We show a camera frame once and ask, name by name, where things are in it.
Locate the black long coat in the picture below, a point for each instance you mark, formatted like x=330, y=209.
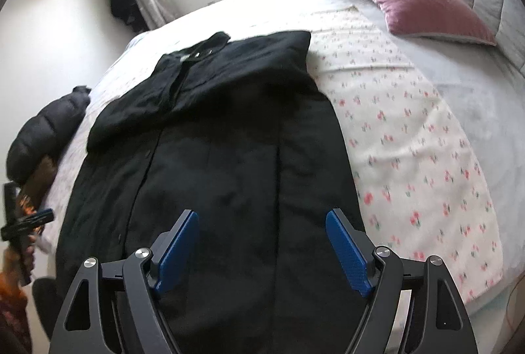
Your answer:
x=229, y=157

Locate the brown cloth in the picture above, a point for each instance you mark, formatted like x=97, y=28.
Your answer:
x=43, y=177

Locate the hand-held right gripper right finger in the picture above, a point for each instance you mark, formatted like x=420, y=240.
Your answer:
x=348, y=251

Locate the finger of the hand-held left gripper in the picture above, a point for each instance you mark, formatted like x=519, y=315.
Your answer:
x=30, y=223
x=12, y=206

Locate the bed with grey sheet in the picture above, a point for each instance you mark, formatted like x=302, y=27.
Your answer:
x=484, y=99

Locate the orange patterned cloth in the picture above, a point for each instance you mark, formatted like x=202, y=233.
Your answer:
x=30, y=202

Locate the white floral blanket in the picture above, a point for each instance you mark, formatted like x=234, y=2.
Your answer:
x=410, y=157

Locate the black puffer jacket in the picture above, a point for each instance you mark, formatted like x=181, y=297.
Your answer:
x=45, y=132

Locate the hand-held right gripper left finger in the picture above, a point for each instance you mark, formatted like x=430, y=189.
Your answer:
x=176, y=251

